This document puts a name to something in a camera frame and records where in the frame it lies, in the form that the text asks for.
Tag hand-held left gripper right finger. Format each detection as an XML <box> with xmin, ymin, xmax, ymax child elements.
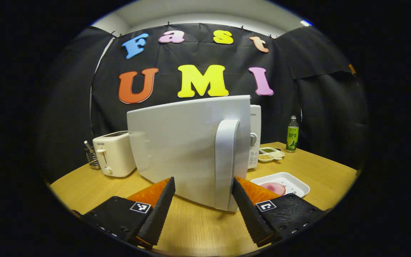
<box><xmin>231</xmin><ymin>176</ymin><xmax>325</xmax><ymax>248</ymax></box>

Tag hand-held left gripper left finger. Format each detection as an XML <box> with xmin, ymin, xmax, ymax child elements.
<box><xmin>81</xmin><ymin>177</ymin><xmax>176</xmax><ymax>249</ymax></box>

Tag pink meat slice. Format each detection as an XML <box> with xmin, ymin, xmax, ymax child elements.
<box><xmin>260</xmin><ymin>182</ymin><xmax>286</xmax><ymax>196</ymax></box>

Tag white foam food tray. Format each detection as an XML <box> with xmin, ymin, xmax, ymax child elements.
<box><xmin>250</xmin><ymin>172</ymin><xmax>311</xmax><ymax>198</ymax></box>

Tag white microwave oven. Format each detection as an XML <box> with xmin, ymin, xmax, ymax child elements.
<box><xmin>127</xmin><ymin>95</ymin><xmax>262</xmax><ymax>212</ymax></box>

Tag white divided dish with beans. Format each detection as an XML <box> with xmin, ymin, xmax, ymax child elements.
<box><xmin>258</xmin><ymin>147</ymin><xmax>285</xmax><ymax>163</ymax></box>

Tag cream white toaster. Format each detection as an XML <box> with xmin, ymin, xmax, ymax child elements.
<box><xmin>92</xmin><ymin>131</ymin><xmax>137</xmax><ymax>178</ymax></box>

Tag green drink bottle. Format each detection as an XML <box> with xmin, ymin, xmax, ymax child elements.
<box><xmin>286</xmin><ymin>115</ymin><xmax>299</xmax><ymax>153</ymax></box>

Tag black backdrop cloth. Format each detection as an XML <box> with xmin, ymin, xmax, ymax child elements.
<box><xmin>36</xmin><ymin>22</ymin><xmax>370</xmax><ymax>182</ymax></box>

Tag metal wire basket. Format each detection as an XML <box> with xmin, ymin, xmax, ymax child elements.
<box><xmin>86</xmin><ymin>148</ymin><xmax>101</xmax><ymax>169</ymax></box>

